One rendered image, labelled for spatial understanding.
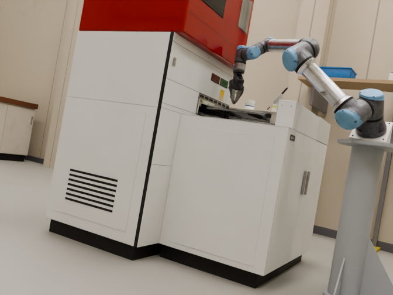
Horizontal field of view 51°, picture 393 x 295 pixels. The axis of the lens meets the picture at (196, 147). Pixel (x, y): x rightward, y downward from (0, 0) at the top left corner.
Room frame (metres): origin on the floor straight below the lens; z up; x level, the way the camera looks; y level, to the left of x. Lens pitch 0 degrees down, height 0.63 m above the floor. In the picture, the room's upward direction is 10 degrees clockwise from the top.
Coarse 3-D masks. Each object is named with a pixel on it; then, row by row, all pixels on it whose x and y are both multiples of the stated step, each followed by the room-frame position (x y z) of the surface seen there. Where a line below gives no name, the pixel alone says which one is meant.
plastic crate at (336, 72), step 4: (320, 68) 3.82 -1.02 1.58; (324, 68) 3.80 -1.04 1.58; (328, 68) 3.78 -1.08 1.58; (332, 68) 3.76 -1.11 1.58; (336, 68) 3.74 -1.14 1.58; (340, 68) 3.72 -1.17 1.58; (344, 68) 3.70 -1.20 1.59; (348, 68) 3.68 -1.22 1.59; (352, 68) 3.70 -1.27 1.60; (324, 72) 3.80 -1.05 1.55; (328, 72) 3.78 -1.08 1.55; (332, 72) 3.76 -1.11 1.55; (336, 72) 3.74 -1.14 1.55; (340, 72) 3.72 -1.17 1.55; (344, 72) 3.70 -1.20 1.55; (348, 72) 3.68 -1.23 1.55; (352, 72) 3.73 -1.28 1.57; (328, 76) 3.78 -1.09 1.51; (332, 76) 3.76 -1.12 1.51; (336, 76) 3.73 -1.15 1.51; (340, 76) 3.71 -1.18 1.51; (344, 76) 3.70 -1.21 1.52; (348, 76) 3.68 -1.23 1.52; (352, 76) 3.76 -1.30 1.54
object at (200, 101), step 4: (200, 100) 2.45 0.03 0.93; (204, 100) 2.50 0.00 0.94; (200, 104) 2.46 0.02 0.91; (204, 104) 2.52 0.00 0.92; (208, 104) 2.55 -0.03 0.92; (212, 104) 2.60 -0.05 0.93; (196, 108) 2.46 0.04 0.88; (200, 108) 2.47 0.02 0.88; (196, 112) 2.45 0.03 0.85; (200, 112) 2.48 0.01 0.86; (204, 112) 2.52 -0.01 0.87; (212, 116) 2.62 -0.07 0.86; (216, 116) 2.67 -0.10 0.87; (228, 116) 2.83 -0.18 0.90
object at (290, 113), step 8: (280, 104) 2.10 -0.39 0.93; (288, 104) 2.08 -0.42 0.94; (296, 104) 2.06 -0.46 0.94; (280, 112) 2.10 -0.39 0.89; (288, 112) 2.08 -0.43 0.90; (296, 112) 2.08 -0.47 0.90; (304, 112) 2.21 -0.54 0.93; (312, 112) 2.37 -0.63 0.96; (280, 120) 2.09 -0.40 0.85; (288, 120) 2.07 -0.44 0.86; (296, 120) 2.10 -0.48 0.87; (304, 120) 2.24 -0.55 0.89; (312, 120) 2.39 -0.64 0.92; (296, 128) 2.12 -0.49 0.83; (304, 128) 2.26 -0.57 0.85; (312, 128) 2.42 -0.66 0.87; (312, 136) 2.45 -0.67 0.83
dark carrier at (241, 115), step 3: (216, 111) 2.59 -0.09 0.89; (225, 111) 2.50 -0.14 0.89; (228, 111) 2.47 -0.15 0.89; (234, 114) 2.58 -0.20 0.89; (237, 114) 2.55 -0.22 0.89; (240, 114) 2.52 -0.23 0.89; (243, 114) 2.49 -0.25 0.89; (246, 114) 2.46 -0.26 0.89; (255, 114) 2.38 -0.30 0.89; (240, 117) 2.70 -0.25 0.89; (243, 117) 2.66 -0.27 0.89; (246, 117) 2.63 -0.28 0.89; (249, 117) 2.60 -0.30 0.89; (252, 117) 2.57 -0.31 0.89; (261, 117) 2.48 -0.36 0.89; (264, 117) 2.45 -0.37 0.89; (258, 120) 2.68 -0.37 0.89; (267, 120) 2.59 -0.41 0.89
